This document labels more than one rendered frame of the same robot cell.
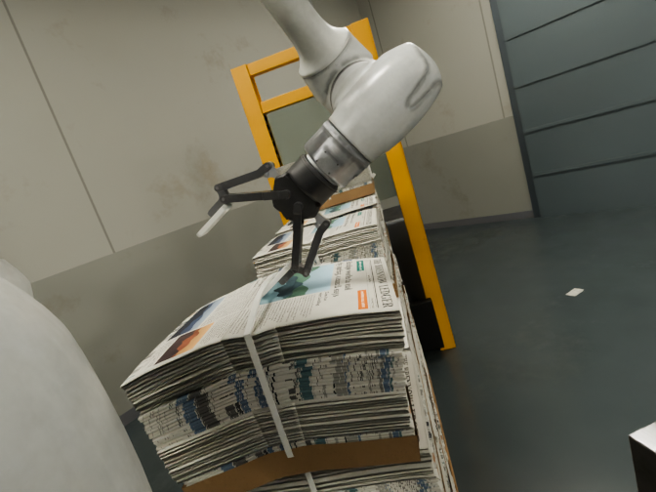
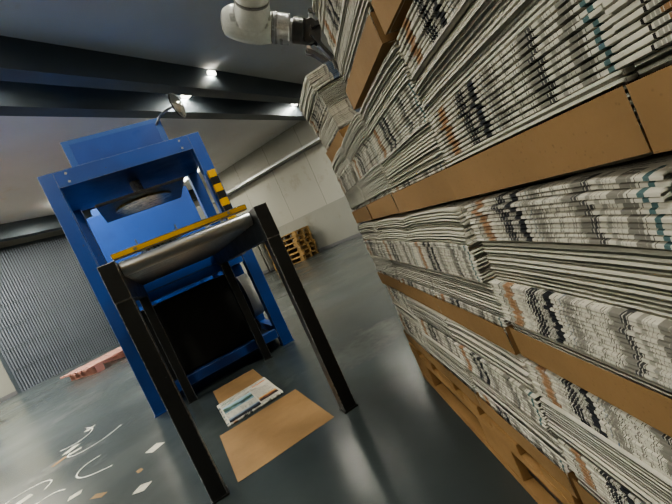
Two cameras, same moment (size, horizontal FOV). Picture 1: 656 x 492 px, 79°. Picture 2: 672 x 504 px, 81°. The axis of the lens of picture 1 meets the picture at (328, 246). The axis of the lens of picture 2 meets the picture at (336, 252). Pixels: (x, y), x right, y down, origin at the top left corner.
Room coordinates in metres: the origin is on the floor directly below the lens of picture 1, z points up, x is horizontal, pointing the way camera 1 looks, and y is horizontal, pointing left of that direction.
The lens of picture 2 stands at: (1.82, -0.50, 0.65)
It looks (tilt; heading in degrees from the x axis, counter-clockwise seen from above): 4 degrees down; 165
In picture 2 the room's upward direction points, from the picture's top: 24 degrees counter-clockwise
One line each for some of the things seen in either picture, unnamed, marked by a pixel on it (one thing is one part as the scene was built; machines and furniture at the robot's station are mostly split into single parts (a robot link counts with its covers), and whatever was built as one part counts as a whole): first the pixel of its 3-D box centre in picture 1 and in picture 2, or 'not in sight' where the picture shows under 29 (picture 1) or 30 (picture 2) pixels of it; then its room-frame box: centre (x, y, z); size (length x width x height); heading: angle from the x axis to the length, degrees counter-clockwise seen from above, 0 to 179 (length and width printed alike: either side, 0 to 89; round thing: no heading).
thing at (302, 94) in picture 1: (311, 91); not in sight; (2.25, -0.17, 1.62); 0.75 x 0.06 x 0.06; 80
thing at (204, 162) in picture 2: not in sight; (240, 240); (-0.95, -0.37, 0.78); 0.09 x 0.09 x 1.55; 9
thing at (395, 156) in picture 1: (406, 197); not in sight; (2.19, -0.50, 0.93); 0.09 x 0.09 x 1.85; 80
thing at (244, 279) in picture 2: not in sight; (200, 319); (-1.18, -0.84, 0.38); 0.94 x 0.69 x 0.63; 99
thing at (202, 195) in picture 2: not in sight; (227, 250); (-1.54, -0.46, 0.78); 0.09 x 0.09 x 1.55; 9
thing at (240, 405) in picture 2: not in sight; (248, 399); (-0.21, -0.69, 0.00); 0.37 x 0.29 x 0.01; 9
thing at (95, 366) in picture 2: not in sight; (118, 354); (-5.40, -2.69, 0.06); 1.45 x 0.97 x 0.13; 135
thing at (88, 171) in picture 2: not in sight; (131, 175); (-1.18, -0.84, 1.50); 0.94 x 0.68 x 0.10; 99
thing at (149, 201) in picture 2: not in sight; (143, 201); (-1.18, -0.84, 1.30); 0.55 x 0.55 x 0.03; 9
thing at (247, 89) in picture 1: (295, 230); not in sight; (2.31, 0.15, 0.93); 0.09 x 0.09 x 1.85; 80
